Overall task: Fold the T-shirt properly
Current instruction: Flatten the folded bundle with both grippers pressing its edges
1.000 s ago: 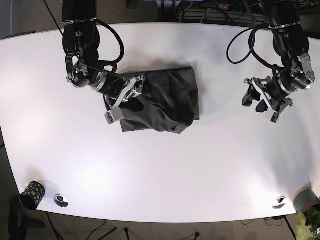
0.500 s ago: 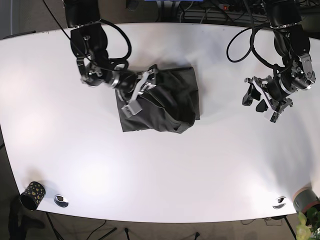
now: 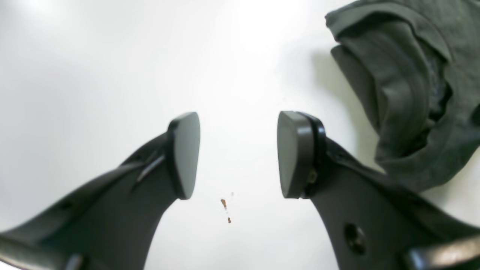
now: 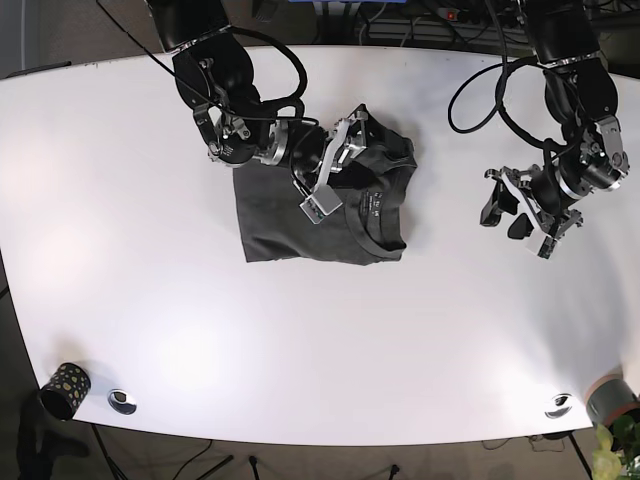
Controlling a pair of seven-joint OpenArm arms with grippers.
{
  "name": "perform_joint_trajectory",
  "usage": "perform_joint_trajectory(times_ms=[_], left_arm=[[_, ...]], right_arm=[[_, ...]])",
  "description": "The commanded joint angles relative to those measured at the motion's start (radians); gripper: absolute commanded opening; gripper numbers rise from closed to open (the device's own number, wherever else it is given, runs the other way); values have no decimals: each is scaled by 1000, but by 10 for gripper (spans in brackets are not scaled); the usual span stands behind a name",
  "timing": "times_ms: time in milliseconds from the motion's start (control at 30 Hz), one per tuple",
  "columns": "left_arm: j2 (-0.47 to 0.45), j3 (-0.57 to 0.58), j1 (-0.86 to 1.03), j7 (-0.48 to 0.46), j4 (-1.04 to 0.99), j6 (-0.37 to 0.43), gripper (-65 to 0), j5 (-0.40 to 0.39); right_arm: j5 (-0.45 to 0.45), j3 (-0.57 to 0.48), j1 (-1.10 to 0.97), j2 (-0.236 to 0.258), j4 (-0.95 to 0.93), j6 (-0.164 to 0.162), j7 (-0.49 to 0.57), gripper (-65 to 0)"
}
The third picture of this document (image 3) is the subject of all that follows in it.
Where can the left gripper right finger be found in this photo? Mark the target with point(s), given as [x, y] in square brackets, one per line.
[373, 223]

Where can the dark grey T-shirt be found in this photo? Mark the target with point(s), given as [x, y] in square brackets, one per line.
[414, 66]

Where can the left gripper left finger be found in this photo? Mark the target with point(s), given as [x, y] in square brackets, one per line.
[109, 222]

